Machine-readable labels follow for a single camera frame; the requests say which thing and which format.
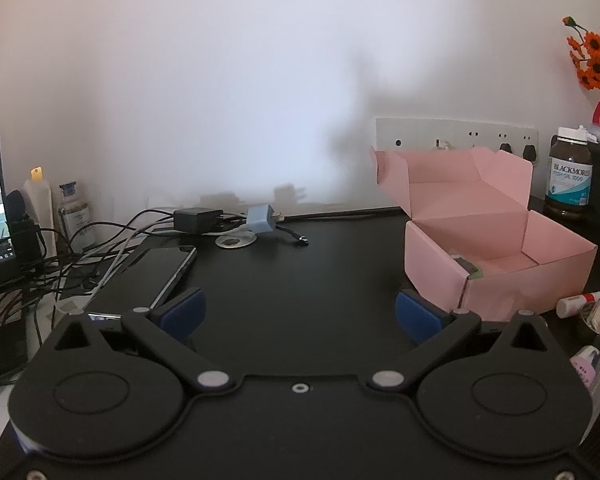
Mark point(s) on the pink cardboard box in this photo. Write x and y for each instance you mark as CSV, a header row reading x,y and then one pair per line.
x,y
480,220

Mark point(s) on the white tube red label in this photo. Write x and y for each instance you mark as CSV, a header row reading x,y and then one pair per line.
x,y
572,306

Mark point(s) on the black desktop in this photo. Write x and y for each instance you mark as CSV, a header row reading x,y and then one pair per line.
x,y
300,270

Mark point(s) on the light blue power adapter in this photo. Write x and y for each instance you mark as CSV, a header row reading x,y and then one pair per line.
x,y
260,220

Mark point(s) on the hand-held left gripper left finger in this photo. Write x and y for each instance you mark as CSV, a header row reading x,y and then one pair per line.
x,y
180,312

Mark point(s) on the black wall plug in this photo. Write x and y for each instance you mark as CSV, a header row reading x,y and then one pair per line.
x,y
529,152
505,149

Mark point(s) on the small clear bottle blue cap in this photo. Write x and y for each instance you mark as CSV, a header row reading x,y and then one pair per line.
x,y
72,215

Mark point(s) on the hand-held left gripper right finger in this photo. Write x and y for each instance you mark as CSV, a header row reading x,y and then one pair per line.
x,y
420,315

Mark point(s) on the white bottle pink label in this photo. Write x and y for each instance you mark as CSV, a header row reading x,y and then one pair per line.
x,y
585,365

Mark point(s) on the white wall socket panel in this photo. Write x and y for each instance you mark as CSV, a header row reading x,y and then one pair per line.
x,y
420,132

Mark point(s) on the small green packet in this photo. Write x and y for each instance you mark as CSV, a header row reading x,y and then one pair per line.
x,y
467,266

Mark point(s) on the white tube yellow cap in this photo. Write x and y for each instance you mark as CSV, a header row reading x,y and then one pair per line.
x,y
40,210

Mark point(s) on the black power adapter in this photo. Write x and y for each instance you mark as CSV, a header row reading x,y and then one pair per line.
x,y
197,220

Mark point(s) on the black smartphone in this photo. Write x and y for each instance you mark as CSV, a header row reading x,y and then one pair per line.
x,y
155,265

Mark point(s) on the brown supplement bottle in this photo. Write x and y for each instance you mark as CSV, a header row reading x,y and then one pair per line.
x,y
570,175

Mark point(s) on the orange artificial flowers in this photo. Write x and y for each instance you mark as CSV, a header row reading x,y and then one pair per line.
x,y
595,67

